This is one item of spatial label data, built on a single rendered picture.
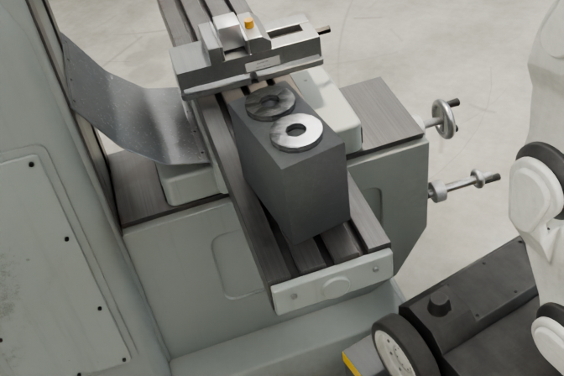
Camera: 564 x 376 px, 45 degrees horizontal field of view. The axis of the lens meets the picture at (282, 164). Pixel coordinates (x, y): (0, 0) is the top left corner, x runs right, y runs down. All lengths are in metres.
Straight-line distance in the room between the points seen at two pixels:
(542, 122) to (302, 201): 0.42
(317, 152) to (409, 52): 2.32
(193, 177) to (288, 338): 0.64
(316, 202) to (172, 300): 0.76
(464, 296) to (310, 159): 0.62
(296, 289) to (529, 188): 0.43
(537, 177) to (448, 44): 2.31
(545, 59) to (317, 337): 1.17
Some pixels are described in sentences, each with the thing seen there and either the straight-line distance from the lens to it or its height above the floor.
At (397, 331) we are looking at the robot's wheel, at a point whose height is 0.60.
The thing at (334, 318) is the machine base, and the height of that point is 0.20.
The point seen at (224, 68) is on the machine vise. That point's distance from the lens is 1.61.
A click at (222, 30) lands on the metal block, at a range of 1.59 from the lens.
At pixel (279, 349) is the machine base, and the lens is 2.01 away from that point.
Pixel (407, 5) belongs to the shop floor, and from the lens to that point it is 3.80.
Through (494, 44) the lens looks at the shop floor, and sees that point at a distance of 3.48.
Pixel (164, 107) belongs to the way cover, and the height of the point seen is 0.89.
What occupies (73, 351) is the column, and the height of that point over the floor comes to 0.46.
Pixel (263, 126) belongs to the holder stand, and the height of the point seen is 1.13.
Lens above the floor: 1.86
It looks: 41 degrees down
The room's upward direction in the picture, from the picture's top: 9 degrees counter-clockwise
